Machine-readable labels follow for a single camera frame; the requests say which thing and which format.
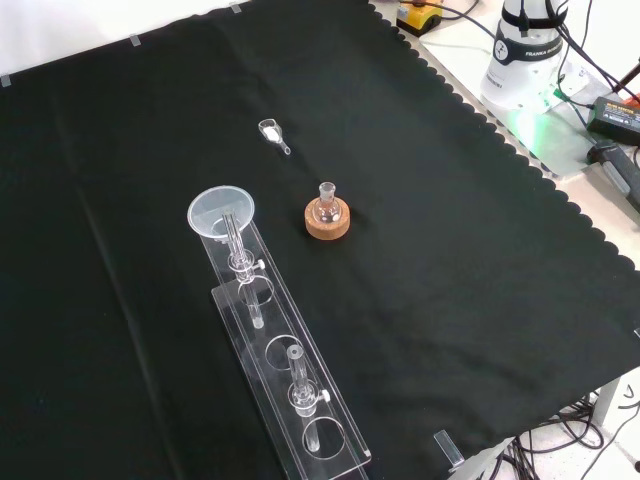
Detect clear plastic funnel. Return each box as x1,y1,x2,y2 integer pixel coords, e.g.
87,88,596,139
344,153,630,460
187,184,257,246

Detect clear acrylic funnel stand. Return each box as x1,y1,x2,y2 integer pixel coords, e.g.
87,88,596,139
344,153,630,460
197,212,374,480

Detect small round-bottom glass flask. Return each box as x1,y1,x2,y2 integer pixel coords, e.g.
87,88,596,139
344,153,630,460
312,181,343,226

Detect black cloth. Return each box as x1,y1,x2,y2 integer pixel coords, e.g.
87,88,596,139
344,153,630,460
0,0,640,480

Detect yellow stop button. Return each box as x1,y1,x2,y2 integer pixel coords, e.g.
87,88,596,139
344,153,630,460
396,0,444,37

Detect black power adapter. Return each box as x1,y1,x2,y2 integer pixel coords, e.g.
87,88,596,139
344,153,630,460
585,95,640,147

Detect cork ring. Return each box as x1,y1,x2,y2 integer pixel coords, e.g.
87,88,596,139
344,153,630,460
303,197,352,242

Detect metal base plate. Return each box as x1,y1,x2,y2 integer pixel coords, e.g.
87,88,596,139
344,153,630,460
419,34,609,177

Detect black stop button cable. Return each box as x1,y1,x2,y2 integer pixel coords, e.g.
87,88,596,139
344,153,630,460
439,0,502,54

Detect black handle tool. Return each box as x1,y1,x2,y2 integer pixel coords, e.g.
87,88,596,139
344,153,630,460
586,141,640,212

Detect black floor cables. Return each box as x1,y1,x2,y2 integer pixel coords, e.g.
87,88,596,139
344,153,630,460
479,392,609,480

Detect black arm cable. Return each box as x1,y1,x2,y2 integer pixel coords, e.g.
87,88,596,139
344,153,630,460
545,0,640,104

